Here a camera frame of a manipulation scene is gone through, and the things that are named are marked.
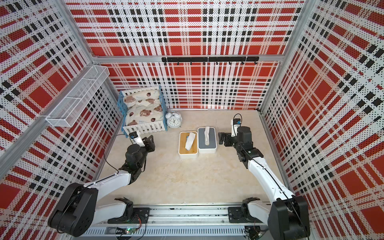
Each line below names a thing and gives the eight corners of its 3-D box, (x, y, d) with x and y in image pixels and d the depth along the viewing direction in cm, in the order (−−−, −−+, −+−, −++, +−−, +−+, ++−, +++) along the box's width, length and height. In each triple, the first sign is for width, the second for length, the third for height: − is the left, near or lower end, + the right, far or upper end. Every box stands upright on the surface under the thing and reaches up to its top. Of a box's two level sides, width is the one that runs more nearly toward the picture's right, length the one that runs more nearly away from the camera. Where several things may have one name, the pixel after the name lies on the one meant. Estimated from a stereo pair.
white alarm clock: (167, 128, 111) (164, 117, 102) (168, 121, 115) (166, 111, 106) (181, 128, 111) (179, 117, 102) (182, 121, 115) (180, 111, 106)
